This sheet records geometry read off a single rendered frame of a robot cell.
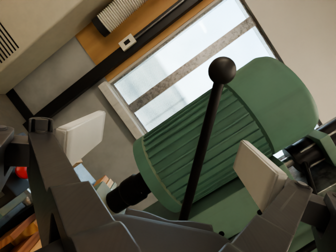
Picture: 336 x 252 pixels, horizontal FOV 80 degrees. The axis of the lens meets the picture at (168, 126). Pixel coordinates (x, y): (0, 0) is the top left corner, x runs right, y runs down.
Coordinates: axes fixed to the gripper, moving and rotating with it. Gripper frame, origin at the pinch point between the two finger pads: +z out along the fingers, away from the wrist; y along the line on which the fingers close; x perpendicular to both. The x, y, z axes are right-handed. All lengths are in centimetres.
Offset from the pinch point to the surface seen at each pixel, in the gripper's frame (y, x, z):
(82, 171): -26, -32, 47
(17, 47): -120, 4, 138
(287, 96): 16.9, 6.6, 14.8
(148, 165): -2.2, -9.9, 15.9
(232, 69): 5.7, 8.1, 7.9
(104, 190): -11.4, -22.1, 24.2
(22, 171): -24.6, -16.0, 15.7
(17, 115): -134, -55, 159
